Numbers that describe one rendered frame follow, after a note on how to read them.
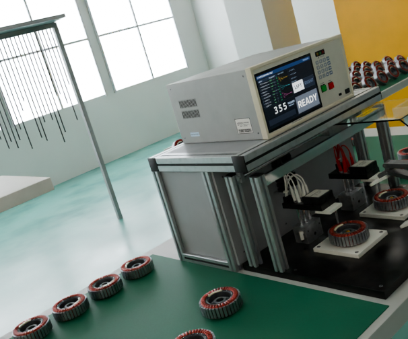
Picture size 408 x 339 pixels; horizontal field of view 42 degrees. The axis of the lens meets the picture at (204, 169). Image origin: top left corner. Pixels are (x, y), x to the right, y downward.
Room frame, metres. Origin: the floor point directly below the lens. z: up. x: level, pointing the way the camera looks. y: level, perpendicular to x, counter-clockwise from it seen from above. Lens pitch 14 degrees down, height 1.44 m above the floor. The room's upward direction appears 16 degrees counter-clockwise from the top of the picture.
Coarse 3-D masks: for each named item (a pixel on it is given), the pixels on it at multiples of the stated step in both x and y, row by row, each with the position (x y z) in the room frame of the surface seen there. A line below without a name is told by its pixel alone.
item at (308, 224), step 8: (296, 224) 1.52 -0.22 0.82; (304, 224) 1.51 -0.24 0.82; (312, 224) 1.50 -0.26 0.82; (320, 224) 1.52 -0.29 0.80; (296, 232) 1.51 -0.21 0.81; (304, 232) 1.48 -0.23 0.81; (312, 232) 1.50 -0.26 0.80; (320, 232) 1.52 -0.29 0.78; (296, 240) 1.52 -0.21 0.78; (304, 240) 1.49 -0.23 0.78; (312, 240) 1.49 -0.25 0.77
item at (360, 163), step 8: (360, 160) 1.65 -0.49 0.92; (368, 160) 1.63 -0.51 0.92; (352, 168) 1.61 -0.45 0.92; (360, 168) 1.59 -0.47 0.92; (368, 168) 1.58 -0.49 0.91; (376, 168) 1.60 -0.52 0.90; (336, 176) 1.66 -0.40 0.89; (344, 176) 1.64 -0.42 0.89; (352, 176) 1.61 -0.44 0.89; (360, 176) 1.59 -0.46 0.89; (368, 176) 1.57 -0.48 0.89; (376, 176) 1.57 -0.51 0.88; (344, 184) 1.65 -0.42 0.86; (352, 184) 1.68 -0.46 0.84
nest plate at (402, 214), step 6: (372, 204) 1.61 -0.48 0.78; (366, 210) 1.58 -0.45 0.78; (372, 210) 1.56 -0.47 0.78; (396, 210) 1.51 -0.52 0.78; (402, 210) 1.50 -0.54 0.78; (360, 216) 1.57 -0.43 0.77; (366, 216) 1.55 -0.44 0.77; (372, 216) 1.53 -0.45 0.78; (378, 216) 1.52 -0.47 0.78; (384, 216) 1.50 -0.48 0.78; (390, 216) 1.48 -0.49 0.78; (396, 216) 1.47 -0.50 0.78; (402, 216) 1.46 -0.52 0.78
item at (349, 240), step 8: (336, 224) 1.45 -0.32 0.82; (344, 224) 1.44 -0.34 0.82; (352, 224) 1.43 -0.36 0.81; (360, 224) 1.41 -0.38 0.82; (328, 232) 1.42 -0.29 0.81; (336, 232) 1.40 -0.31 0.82; (344, 232) 1.40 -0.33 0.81; (352, 232) 1.37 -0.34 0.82; (360, 232) 1.36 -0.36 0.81; (368, 232) 1.38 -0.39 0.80; (336, 240) 1.37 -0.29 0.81; (344, 240) 1.36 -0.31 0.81; (352, 240) 1.36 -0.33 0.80; (360, 240) 1.35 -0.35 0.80
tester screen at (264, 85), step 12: (300, 60) 1.59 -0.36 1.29; (276, 72) 1.52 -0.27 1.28; (288, 72) 1.55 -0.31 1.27; (300, 72) 1.58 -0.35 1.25; (312, 72) 1.62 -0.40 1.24; (264, 84) 1.48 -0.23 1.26; (276, 84) 1.51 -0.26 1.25; (288, 84) 1.54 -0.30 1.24; (264, 96) 1.48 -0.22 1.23; (276, 96) 1.50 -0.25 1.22; (288, 96) 1.53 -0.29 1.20; (264, 108) 1.47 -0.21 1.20; (288, 108) 1.53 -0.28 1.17; (312, 108) 1.59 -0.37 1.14; (288, 120) 1.52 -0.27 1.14
